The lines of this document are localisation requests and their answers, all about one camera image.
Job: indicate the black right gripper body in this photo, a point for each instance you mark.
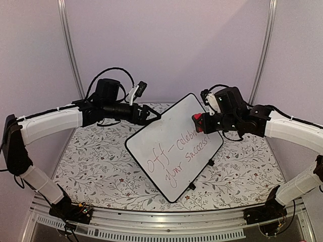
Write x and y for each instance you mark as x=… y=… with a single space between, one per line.
x=227 y=122

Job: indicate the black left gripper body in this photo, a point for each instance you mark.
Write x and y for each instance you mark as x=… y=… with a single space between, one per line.
x=135 y=119

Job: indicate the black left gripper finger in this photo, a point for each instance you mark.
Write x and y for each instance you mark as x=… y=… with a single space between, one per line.
x=149 y=121
x=152 y=113

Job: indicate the red black whiteboard eraser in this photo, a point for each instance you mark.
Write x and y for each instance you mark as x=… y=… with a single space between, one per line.
x=198 y=122

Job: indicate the white dry-erase whiteboard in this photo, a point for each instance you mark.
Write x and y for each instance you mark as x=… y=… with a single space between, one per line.
x=171 y=152

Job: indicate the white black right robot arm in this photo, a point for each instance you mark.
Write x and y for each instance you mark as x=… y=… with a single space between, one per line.
x=228 y=111

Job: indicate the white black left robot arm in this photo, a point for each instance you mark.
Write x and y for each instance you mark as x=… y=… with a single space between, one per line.
x=22 y=131

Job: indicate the floral patterned table mat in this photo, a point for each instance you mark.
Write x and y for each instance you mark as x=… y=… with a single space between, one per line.
x=97 y=169

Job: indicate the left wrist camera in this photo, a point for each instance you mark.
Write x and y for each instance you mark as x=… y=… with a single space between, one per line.
x=135 y=92

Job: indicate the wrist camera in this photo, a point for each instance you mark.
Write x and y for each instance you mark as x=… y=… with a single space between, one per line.
x=209 y=100
x=135 y=92

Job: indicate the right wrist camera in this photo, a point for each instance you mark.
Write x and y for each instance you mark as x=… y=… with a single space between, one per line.
x=209 y=100

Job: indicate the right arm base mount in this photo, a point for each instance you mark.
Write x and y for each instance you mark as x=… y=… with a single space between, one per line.
x=272 y=209

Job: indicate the left aluminium frame post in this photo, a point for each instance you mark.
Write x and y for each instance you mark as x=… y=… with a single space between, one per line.
x=69 y=47

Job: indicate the aluminium frame post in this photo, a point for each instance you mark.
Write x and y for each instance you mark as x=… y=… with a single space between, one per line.
x=69 y=47
x=265 y=49

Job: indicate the aluminium front rail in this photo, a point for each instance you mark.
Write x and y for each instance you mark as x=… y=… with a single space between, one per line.
x=122 y=225

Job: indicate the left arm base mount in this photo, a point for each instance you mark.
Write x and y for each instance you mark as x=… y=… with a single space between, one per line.
x=65 y=209

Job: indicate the right aluminium frame post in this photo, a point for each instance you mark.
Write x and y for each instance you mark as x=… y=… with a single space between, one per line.
x=265 y=49

